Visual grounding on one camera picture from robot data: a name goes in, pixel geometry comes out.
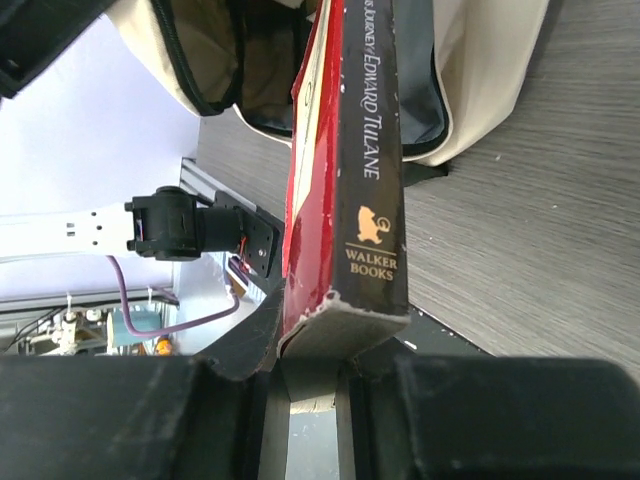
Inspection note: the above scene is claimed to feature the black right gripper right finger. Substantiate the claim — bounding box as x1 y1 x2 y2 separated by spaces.
337 339 639 479

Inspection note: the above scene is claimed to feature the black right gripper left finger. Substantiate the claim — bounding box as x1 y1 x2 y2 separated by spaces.
1 288 288 479

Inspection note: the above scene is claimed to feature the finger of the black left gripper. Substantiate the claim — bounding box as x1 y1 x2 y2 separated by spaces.
1 0 114 99

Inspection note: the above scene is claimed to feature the red bordered book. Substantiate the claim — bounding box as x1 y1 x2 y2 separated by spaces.
278 1 410 359

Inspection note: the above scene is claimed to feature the cream canvas backpack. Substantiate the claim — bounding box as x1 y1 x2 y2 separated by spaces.
106 1 548 168

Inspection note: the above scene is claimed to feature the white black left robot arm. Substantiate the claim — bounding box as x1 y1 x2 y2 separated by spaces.
1 1 244 262

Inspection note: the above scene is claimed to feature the black mounting base plate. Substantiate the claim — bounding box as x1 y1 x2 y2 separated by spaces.
214 190 283 304

